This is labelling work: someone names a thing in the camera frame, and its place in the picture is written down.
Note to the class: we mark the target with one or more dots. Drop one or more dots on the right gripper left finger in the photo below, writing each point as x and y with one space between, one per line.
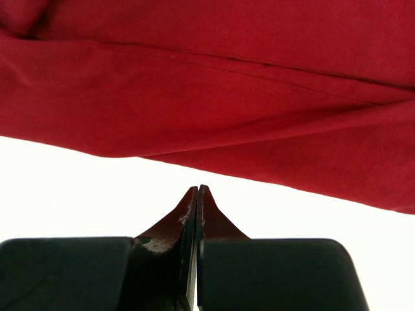
152 271

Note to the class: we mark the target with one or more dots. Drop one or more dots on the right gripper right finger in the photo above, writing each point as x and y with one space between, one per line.
235 272

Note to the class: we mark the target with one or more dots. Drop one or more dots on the red t shirt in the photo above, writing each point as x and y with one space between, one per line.
313 95

